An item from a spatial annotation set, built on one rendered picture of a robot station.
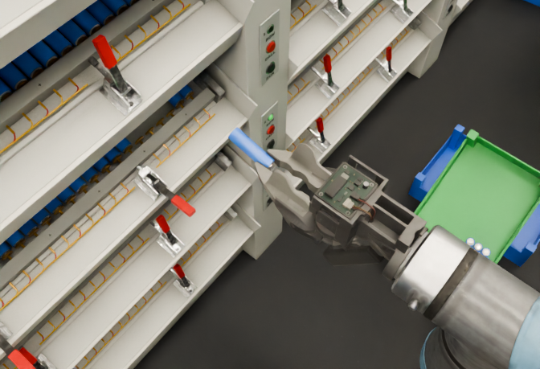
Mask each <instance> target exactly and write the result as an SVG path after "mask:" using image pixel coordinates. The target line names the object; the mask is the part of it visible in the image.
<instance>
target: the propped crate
mask: <svg viewBox="0 0 540 369"><path fill-rule="evenodd" d="M539 204H540V171H538V170H536V169H534V168H533V167H532V166H529V165H527V164H526V163H524V162H523V161H521V160H519V159H518V158H515V157H514V156H513V155H511V154H509V153H507V152H505V151H504V150H502V149H500V148H499V147H497V146H495V145H494V144H492V143H490V142H489V141H486V140H485V139H484V138H482V137H480V136H479V133H478V132H476V131H474V130H473V129H470V131H469V132H468V134H467V136H466V139H465V140H464V141H463V142H462V144H461V145H460V147H459V149H458V150H457V151H456V152H455V154H454V155H453V157H452V159H451V160H450V162H449V163H448V164H447V165H446V167H445V168H444V170H443V172H442V173H441V174H440V176H439V177H438V179H437V180H436V182H435V183H434V184H433V186H432V188H431V189H430V191H429V192H428V193H427V194H426V196H425V197H424V199H423V201H422V202H421V203H420V205H419V206H418V207H417V209H416V210H415V212H414V213H415V214H416V215H417V216H419V217H420V218H422V219H424V220H425V221H427V223H426V225H425V227H426V228H428V231H427V232H428V233H429V232H430V231H431V230H432V228H433V227H434V226H436V225H440V226H441V227H442V228H444V229H446V230H447V231H449V232H451V233H452V234H453V235H454V236H456V237H458V238H459V239H461V240H463V241H464V242H465V243H466V240H467V239H468V238H473V239H474V240H475V243H481V244H482V246H483V248H488V249H490V251H491V253H490V255H489V256H487V257H488V258H489V259H490V260H491V261H492V262H494V263H495V264H497V263H498V262H499V260H500V259H501V258H502V256H503V255H504V254H505V252H506V250H507V249H508V247H509V246H510V245H511V244H512V242H513V240H514V239H515V238H516V236H517V235H518V233H519V232H520V231H521V229H522V228H523V226H524V225H525V223H526V222H527V220H528V219H529V218H530V216H531V215H532V214H533V212H534V210H535V209H536V207H537V206H538V205H539Z"/></svg>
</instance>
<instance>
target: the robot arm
mask: <svg viewBox="0 0 540 369"><path fill-rule="evenodd" d="M266 153H267V154H268V155H270V156H271V157H272V158H273V159H274V160H275V161H274V163H275V164H276V165H277V166H278V167H279V168H280V167H281V168H284V169H286V170H288V171H289V172H290V173H291V175H292V176H294V177H298V178H300V179H302V180H303V181H304V182H305V183H306V184H307V186H308V188H309V189H310V190H311V191H312V192H313V193H315V194H314V195H313V199H312V200H311V201H309V196H308V195H307V194H305V193H304V192H302V191H297V190H296V189H295V187H294V186H293V184H292V182H291V180H290V179H289V177H288V176H287V175H286V174H285V173H283V172H282V171H280V170H277V169H275V170H274V171H273V172H271V170H270V169H268V168H267V167H266V166H264V165H263V164H261V163H260V162H258V161H256V163H255V167H256V172H257V174H258V177H259V179H260V181H261V183H262V185H263V187H264V189H265V190H266V191H267V193H268V195H269V197H270V198H271V199H272V201H273V202H274V203H275V206H276V208H277V209H278V211H279V212H280V213H281V214H282V216H283V217H284V219H285V220H286V222H287V223H288V225H289V226H290V227H291V228H292V229H293V230H295V231H296V232H298V233H299V234H301V235H303V236H305V237H308V238H310V239H311V240H313V241H314V242H315V243H316V244H319V243H320V242H321V241H323V242H325V243H327V244H329V246H328V247H327V248H326V250H325V251H324V252H323V257H324V258H325V259H326V260H327V261H328V262H329V263H330V264H331V265H333V266H338V265H352V264H379V263H381V262H382V261H383V259H384V258H386V259H387V260H389V261H388V263H387V265H386V267H385V269H384V270H383V272H382V275H383V276H385V277H386V278H388V279H389V280H390V281H393V280H394V279H395V282H394V284H393V285H392V287H391V292H392V293H394V294H396V295H397V296H398V297H400V298H401V299H403V300H404V301H405V302H406V303H408V307H409V309H410V310H418V311H419V312H420V313H422V314H423V316H424V317H426V318H427V319H429V320H431V321H432V322H433V323H435V324H436V325H437V327H436V328H434V329H433V330H432V331H431V332H430V333H429V334H428V336H427V338H426V340H425V342H424V345H423V347H422V350H421V352H420V357H419V365H420V369H540V293H539V292H538V291H536V290H535V289H533V288H531V287H530V286H528V285H527V284H526V283H524V282H523V281H521V280H519V279H518V278H516V277H515V276H514V275H512V274H511V273H509V272H507V271H506V270H504V269H503V268H502V267H500V266H499V265H497V264H495V263H494V262H492V261H491V260H490V259H488V258H487V257H485V256H483V255H482V254H480V253H479V252H478V251H476V250H475V249H473V248H470V247H471V246H470V245H468V244H466V243H465V242H464V241H463V240H461V239H459V238H458V237H456V236H454V235H453V234H452V233H451V232H449V231H447V230H446V229H444V228H442V227H441V226H440V225H436V226H434V227H433V228H432V230H431V231H430V232H429V233H428V228H426V227H425V225H426V223H427V221H425V220H424V219H422V218H420V217H419V216H417V215H416V214H415V213H413V212H412V211H410V210H408V209H407V208H405V207H404V206H403V205H401V204H400V203H398V202H396V201H395V200H393V199H392V198H391V197H389V196H388V195H386V194H384V192H385V190H386V187H387V184H388V181H389V180H388V179H387V178H385V177H383V176H382V175H381V174H379V173H378V172H376V171H375V170H373V169H371V168H370V167H369V166H367V165H365V164H364V163H362V162H360V161H359V160H357V159H356V158H355V157H353V156H352V155H350V156H349V158H348V162H347V163H346V162H343V163H342V164H341V165H340V166H339V167H338V168H337V169H334V168H329V167H323V166H322V165H321V164H320V163H319V162H318V160H317V157H316V155H315V153H314V151H313V149H312V148H311V147H310V146H308V145H307V144H305V143H300V144H299V145H298V146H297V148H296V149H295V150H294V152H293V153H291V152H288V151H285V150H267V151H266ZM357 164H359V165H360V166H361V167H363V168H364V169H366V170H368V171H369V172H371V173H372V174H373V175H375V176H376V178H375V180H374V181H373V180H372V179H370V178H368V177H367V176H365V175H364V174H363V173H361V172H360V171H358V170H356V167H357Z"/></svg>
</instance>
